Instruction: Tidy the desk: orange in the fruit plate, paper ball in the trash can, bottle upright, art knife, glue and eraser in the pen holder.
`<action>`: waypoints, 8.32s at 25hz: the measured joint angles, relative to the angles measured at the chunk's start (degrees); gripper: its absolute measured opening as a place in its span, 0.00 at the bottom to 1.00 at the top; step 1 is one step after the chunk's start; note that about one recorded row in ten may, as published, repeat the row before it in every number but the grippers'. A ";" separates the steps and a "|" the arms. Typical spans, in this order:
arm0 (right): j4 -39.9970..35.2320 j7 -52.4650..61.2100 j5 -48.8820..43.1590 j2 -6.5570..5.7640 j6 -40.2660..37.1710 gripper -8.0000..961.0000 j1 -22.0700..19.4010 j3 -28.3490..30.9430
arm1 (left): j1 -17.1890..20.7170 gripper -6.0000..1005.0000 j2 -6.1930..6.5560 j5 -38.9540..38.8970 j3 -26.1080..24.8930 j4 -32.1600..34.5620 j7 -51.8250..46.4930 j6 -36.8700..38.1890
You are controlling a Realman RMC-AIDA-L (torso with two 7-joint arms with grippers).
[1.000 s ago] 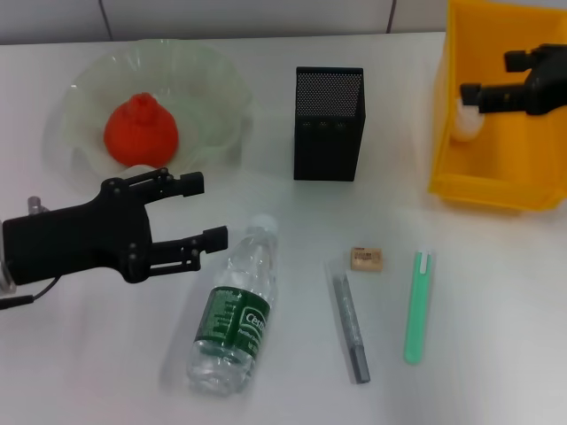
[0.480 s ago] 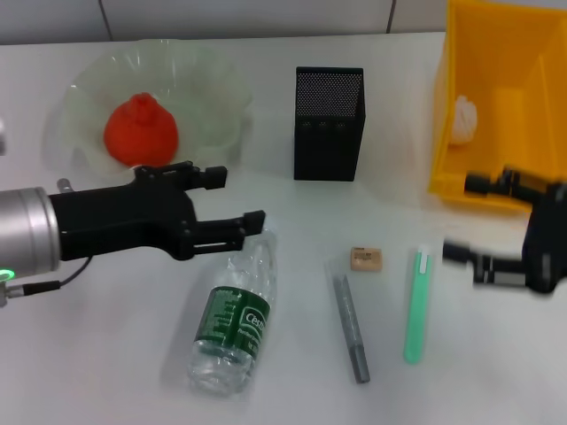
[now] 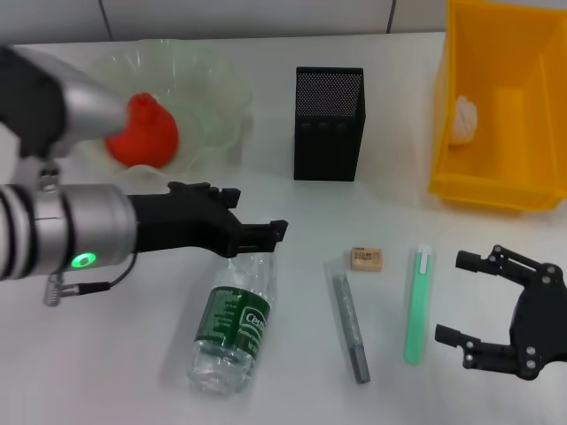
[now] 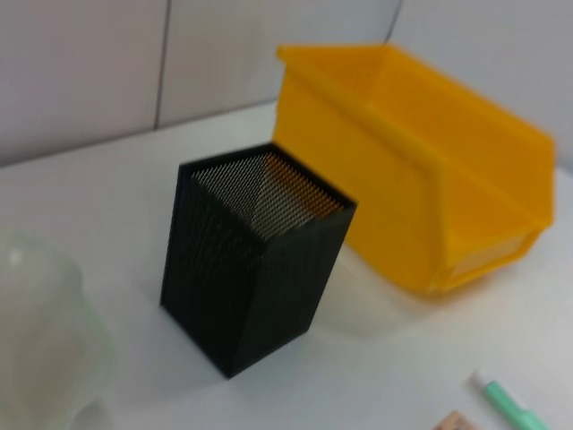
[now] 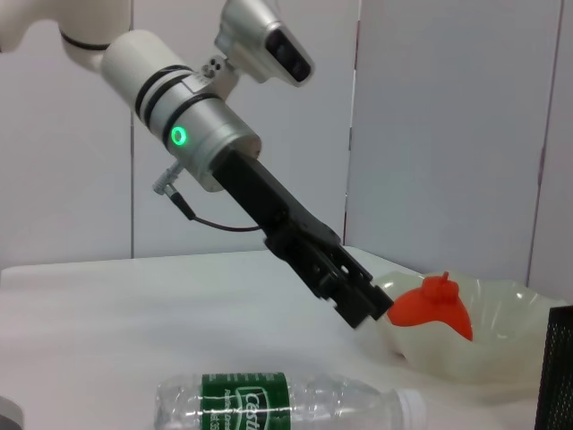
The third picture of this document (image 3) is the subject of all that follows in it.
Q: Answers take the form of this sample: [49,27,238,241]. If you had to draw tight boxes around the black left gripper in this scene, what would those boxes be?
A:
[127,180,291,260]

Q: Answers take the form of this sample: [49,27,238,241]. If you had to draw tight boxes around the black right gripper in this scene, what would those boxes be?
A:
[434,243,567,382]

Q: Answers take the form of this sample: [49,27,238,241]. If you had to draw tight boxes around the green pen white cap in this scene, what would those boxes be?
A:
[402,243,434,366]

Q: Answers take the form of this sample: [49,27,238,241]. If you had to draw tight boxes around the clear water bottle green label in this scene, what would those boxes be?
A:
[185,251,279,395]

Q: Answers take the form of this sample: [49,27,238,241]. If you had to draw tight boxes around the beige eraser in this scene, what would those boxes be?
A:
[347,246,384,273]

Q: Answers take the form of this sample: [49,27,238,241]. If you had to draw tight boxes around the orange fruit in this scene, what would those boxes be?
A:
[105,91,181,169]

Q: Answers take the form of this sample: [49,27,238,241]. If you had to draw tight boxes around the grey marker pen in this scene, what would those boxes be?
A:
[322,259,371,385]

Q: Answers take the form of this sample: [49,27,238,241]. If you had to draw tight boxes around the white paper ball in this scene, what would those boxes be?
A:
[448,94,480,147]

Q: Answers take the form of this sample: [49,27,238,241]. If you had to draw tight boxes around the green glass fruit plate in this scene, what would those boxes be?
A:
[73,38,255,177]

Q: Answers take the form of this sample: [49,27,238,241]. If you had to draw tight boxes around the black mesh pen holder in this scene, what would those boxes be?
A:
[292,66,369,182]

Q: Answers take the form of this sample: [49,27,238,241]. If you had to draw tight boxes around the yellow plastic bin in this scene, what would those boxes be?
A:
[427,0,567,216]

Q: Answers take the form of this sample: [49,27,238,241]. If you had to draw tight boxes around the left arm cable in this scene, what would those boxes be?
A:
[42,252,139,307]

